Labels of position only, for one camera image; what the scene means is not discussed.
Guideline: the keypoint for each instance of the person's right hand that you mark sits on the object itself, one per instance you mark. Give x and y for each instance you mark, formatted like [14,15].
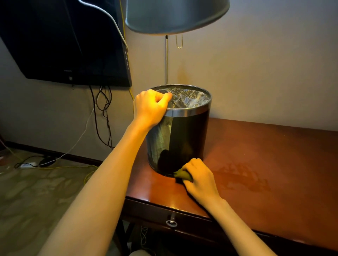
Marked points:
[202,184]

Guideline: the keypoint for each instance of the person's left hand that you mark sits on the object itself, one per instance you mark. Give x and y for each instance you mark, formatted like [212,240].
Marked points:
[149,109]

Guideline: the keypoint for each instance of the green cleaning cloth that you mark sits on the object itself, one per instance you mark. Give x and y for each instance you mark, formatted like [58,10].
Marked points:
[182,174]

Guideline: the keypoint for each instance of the clear plastic bin liner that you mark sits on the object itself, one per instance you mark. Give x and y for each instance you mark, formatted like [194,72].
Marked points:
[190,99]

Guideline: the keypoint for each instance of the black metal trash bin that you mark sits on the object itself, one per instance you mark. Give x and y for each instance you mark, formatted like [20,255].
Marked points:
[190,137]

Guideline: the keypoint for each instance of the person's right forearm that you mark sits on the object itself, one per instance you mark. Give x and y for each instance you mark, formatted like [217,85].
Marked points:
[237,232]

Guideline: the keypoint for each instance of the person's left forearm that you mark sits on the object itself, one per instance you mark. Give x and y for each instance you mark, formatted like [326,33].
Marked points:
[97,197]

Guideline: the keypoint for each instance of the brown wooden table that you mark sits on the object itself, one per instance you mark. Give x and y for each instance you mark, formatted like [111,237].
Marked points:
[285,168]

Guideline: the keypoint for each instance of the white trousers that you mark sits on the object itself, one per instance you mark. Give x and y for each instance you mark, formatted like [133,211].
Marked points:
[140,253]

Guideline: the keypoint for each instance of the grey shade metal lamp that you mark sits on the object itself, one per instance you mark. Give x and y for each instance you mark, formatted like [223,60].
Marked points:
[174,15]

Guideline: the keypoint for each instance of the black television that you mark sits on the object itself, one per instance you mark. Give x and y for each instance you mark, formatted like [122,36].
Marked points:
[52,39]

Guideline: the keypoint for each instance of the white power strip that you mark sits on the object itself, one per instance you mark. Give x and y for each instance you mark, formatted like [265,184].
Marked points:
[26,165]

